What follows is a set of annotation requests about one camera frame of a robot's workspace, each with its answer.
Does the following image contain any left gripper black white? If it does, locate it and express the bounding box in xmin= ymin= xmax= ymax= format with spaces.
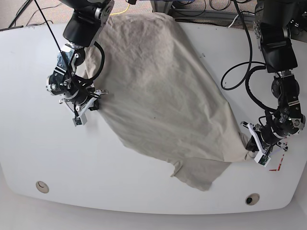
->
xmin=240 ymin=121 xmax=288 ymax=158

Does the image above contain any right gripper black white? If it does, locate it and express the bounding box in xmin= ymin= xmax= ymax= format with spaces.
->
xmin=59 ymin=90 xmax=109 ymax=119

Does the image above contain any beige grey t-shirt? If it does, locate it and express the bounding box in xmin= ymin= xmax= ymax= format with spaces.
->
xmin=95 ymin=13 xmax=252 ymax=191

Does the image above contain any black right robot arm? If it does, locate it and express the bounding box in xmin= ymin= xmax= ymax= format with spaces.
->
xmin=46 ymin=0 xmax=114 ymax=126

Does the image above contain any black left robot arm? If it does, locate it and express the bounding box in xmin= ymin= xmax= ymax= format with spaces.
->
xmin=245 ymin=0 xmax=307 ymax=166

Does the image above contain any red tape rectangle marking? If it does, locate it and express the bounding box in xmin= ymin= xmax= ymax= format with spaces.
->
xmin=268 ymin=153 xmax=285 ymax=172

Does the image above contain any right round table grommet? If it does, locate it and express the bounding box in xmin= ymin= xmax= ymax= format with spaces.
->
xmin=245 ymin=193 xmax=260 ymax=206

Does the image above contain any round table grommet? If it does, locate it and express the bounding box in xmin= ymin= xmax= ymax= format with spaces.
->
xmin=35 ymin=181 xmax=49 ymax=194
xmin=245 ymin=193 xmax=260 ymax=206

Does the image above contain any left round table grommet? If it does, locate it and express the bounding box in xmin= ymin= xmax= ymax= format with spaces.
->
xmin=35 ymin=181 xmax=49 ymax=194

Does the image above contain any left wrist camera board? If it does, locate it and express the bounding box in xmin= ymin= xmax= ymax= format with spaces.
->
xmin=254 ymin=152 xmax=271 ymax=167

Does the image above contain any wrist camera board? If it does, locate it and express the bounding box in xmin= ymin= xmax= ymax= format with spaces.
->
xmin=254 ymin=152 xmax=271 ymax=167
xmin=72 ymin=114 xmax=87 ymax=126

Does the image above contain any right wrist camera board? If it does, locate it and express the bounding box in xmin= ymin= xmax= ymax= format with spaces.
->
xmin=72 ymin=114 xmax=87 ymax=126

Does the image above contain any yellow cable on floor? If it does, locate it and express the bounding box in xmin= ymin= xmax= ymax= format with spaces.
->
xmin=109 ymin=2 xmax=130 ymax=16

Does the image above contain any aluminium frame rail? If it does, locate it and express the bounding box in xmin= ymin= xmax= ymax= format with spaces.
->
xmin=150 ymin=0 xmax=241 ymax=27

